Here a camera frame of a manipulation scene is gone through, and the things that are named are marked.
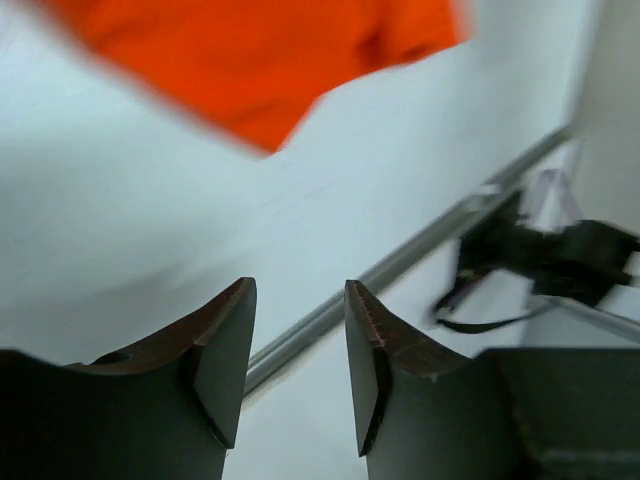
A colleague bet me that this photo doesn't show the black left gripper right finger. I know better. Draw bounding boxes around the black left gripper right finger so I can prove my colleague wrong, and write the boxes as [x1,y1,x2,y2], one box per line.
[345,280,639,479]

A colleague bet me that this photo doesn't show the aluminium table rail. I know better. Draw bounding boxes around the aluminium table rail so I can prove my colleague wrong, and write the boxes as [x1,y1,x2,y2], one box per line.
[244,126,572,396]

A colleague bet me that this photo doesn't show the orange t shirt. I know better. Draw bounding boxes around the orange t shirt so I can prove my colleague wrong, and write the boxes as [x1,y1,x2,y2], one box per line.
[42,0,469,153]

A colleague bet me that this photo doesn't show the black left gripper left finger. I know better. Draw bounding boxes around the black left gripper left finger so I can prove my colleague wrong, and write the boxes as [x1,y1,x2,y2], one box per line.
[1,277,257,479]

